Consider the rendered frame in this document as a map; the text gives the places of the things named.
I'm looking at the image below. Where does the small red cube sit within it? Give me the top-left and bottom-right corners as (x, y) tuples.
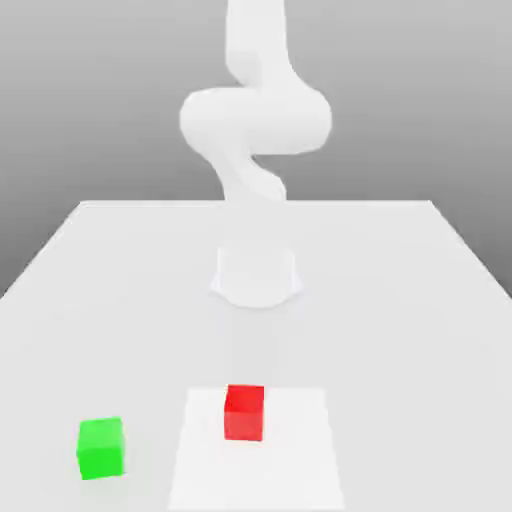
(222, 383), (266, 443)

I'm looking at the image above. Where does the small green cube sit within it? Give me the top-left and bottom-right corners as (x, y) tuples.
(75, 416), (126, 482)

